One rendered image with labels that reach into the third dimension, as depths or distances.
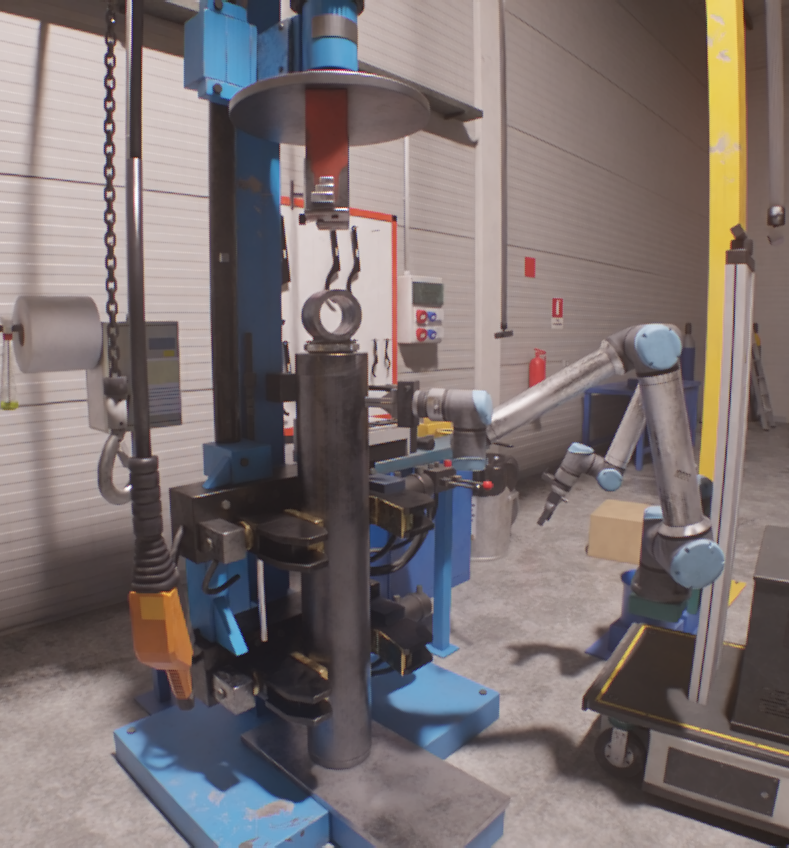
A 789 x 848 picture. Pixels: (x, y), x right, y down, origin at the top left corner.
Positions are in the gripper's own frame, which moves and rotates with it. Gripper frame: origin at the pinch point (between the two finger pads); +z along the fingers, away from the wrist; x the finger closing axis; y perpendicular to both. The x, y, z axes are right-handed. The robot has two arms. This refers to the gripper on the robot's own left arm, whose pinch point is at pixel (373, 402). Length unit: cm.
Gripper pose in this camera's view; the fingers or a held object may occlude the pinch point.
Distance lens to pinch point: 179.8
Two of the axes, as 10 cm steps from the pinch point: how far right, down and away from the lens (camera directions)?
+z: -9.2, -0.5, 3.9
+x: 0.0, 9.9, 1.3
